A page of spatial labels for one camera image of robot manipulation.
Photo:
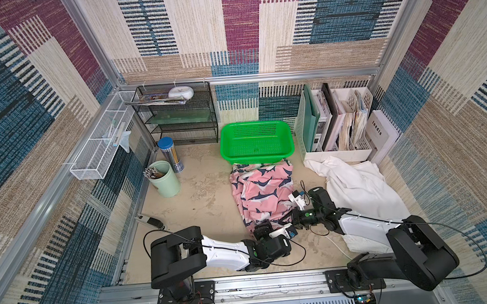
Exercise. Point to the black handheld tool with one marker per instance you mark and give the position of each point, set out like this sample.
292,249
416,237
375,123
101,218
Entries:
150,222

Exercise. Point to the black wire shelf rack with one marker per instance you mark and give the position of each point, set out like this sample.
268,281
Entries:
185,121

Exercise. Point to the grey Inedia magazine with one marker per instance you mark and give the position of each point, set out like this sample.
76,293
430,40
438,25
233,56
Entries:
381,135

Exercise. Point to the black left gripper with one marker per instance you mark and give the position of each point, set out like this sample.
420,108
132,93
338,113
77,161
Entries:
263,231

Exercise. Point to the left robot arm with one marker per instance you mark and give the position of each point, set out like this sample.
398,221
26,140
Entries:
177,256

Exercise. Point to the white plastic file organizer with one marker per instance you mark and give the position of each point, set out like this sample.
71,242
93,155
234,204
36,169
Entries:
342,124

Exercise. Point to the light green cup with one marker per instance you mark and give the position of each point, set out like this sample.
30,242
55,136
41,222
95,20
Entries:
162,177

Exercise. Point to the green plastic basket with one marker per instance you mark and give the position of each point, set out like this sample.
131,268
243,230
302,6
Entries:
255,142

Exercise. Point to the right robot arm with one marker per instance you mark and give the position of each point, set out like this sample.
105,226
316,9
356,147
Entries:
417,253

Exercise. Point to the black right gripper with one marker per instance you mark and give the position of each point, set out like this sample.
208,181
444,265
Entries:
303,215

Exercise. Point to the blue lid cylindrical can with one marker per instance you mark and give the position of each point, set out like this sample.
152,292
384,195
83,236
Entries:
167,146

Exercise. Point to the white crumpled shirt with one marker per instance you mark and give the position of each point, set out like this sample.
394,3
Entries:
360,187

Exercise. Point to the white round object on shelf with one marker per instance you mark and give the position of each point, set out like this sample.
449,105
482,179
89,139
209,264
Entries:
181,93

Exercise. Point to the green folder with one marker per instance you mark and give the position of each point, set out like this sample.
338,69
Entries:
307,120

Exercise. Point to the pink shark print shorts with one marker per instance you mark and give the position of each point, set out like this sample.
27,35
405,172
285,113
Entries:
262,192

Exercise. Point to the white wire wall basket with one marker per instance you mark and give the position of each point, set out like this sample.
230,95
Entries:
106,138

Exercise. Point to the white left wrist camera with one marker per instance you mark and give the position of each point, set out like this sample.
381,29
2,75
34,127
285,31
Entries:
288,231

